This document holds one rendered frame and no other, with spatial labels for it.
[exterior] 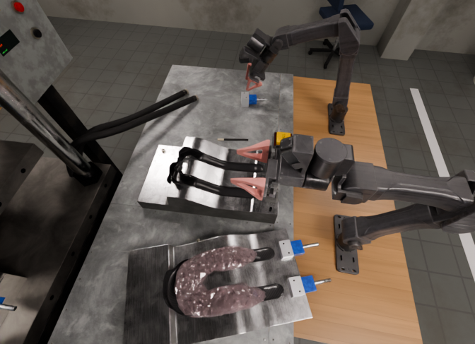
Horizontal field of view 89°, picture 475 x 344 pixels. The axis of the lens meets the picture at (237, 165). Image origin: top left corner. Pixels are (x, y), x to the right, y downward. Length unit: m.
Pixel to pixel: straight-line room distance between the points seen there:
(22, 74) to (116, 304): 0.79
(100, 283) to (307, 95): 1.21
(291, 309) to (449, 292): 1.43
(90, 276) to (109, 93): 2.16
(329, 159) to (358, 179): 0.11
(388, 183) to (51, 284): 1.02
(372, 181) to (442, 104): 2.65
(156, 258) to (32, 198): 0.64
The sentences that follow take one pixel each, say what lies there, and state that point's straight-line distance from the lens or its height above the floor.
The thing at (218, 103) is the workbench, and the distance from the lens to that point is 1.26.
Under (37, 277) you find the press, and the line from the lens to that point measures 1.10.
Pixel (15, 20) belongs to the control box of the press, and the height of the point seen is 1.28.
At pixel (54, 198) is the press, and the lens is 1.20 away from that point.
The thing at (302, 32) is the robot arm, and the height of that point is 1.18.
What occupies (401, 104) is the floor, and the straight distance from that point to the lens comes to 2.92.
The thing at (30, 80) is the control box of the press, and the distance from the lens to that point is 1.10.
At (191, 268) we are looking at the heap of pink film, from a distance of 0.78.
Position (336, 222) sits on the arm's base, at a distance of 0.97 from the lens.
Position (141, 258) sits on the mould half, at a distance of 0.81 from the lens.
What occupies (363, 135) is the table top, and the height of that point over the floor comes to 0.80.
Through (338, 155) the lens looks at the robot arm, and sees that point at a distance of 0.47.
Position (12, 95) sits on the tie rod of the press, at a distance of 0.88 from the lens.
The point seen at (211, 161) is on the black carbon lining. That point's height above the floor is 0.90.
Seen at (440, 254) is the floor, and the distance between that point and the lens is 2.16.
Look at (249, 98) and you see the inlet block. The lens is 1.23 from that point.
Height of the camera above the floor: 1.65
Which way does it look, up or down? 57 degrees down
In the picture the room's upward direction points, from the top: straight up
